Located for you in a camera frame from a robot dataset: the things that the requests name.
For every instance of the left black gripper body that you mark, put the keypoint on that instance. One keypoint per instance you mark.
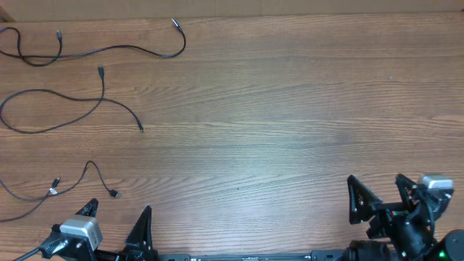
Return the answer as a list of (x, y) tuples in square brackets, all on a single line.
[(112, 256)]

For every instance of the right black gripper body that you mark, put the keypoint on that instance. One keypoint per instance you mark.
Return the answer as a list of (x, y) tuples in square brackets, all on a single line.
[(418, 244)]

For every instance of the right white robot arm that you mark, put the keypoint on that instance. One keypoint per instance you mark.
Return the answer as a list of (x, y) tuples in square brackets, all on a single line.
[(381, 249)]

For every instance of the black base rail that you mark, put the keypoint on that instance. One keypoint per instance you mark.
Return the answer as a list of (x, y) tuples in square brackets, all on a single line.
[(315, 255)]

